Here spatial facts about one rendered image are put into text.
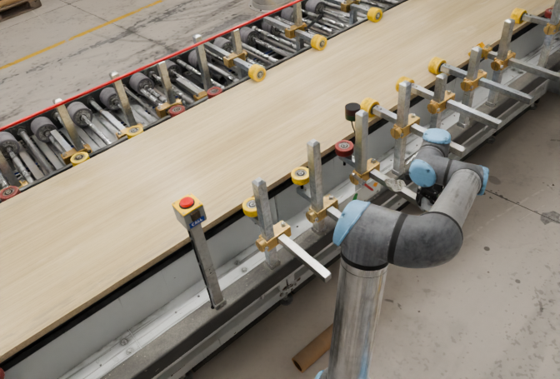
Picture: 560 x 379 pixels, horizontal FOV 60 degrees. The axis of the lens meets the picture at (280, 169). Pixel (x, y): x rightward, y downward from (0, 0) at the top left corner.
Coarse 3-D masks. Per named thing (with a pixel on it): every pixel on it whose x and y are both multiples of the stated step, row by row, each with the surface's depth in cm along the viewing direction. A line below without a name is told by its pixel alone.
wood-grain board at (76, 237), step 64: (448, 0) 311; (512, 0) 302; (320, 64) 264; (384, 64) 257; (192, 128) 229; (256, 128) 224; (320, 128) 220; (64, 192) 203; (128, 192) 199; (192, 192) 195; (0, 256) 179; (64, 256) 176; (128, 256) 173; (0, 320) 157; (64, 320) 157
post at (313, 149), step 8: (312, 144) 169; (312, 152) 170; (320, 152) 173; (312, 160) 173; (320, 160) 175; (312, 168) 176; (320, 168) 177; (312, 176) 178; (320, 176) 180; (312, 184) 182; (320, 184) 182; (312, 192) 185; (320, 192) 185; (312, 200) 188; (320, 200) 187; (312, 208) 191; (320, 208) 190; (312, 224) 198; (320, 224) 195
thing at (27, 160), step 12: (396, 0) 358; (348, 24) 335; (264, 36) 334; (288, 48) 316; (216, 60) 316; (264, 60) 307; (132, 108) 279; (96, 120) 273; (144, 120) 268; (84, 132) 264; (108, 132) 262; (96, 144) 255; (24, 156) 253; (48, 156) 251; (36, 168) 244
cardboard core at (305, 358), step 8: (328, 328) 235; (320, 336) 232; (328, 336) 231; (312, 344) 229; (320, 344) 228; (328, 344) 230; (304, 352) 226; (312, 352) 226; (320, 352) 227; (296, 360) 223; (304, 360) 223; (312, 360) 225; (304, 368) 223
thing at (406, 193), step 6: (348, 162) 209; (354, 162) 206; (372, 174) 199; (378, 174) 198; (378, 180) 198; (384, 186) 197; (396, 192) 193; (402, 192) 190; (408, 192) 189; (414, 192) 188; (408, 198) 188; (414, 198) 186; (414, 204) 187
